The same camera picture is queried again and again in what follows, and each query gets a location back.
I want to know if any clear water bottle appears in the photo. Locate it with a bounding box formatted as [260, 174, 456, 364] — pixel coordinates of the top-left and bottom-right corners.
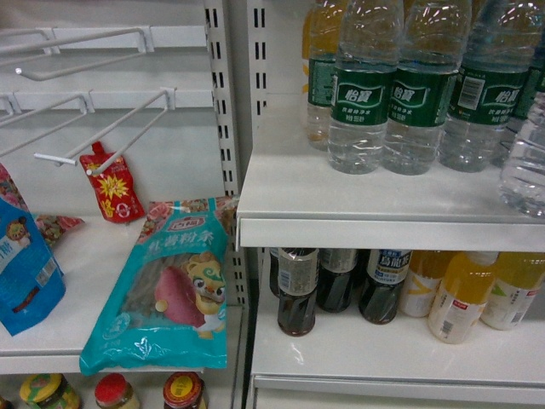
[499, 72, 544, 219]

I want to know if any upper white shelf board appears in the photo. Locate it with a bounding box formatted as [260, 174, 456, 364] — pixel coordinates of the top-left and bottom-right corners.
[251, 276, 544, 408]

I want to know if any slotted white shelf upright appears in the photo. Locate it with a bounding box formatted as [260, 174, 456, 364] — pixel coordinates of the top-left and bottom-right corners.
[204, 0, 248, 305]

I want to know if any dark tea bottle front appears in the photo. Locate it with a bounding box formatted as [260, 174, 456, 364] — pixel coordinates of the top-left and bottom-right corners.
[277, 248, 318, 337]

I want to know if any dark tea bottle blue label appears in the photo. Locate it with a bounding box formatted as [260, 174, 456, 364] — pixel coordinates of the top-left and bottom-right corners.
[358, 249, 412, 325]

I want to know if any teal sweet potato noodle bag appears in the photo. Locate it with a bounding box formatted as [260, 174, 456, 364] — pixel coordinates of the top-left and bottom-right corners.
[79, 196, 238, 375]

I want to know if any white display hook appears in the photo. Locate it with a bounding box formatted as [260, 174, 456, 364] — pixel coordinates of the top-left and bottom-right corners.
[84, 87, 177, 176]

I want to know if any red sauce pouch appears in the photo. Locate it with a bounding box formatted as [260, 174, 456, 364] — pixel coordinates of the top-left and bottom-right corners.
[88, 156, 145, 223]

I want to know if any red lid sauce jar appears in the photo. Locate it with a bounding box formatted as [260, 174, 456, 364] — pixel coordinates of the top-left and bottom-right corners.
[163, 372, 208, 409]

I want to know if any blue snack bag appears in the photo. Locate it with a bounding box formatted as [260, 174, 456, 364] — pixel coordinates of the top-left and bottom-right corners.
[1, 200, 66, 336]

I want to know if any yellow lid sauce jar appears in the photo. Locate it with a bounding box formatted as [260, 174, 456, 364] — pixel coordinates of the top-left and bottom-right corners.
[19, 373, 82, 409]

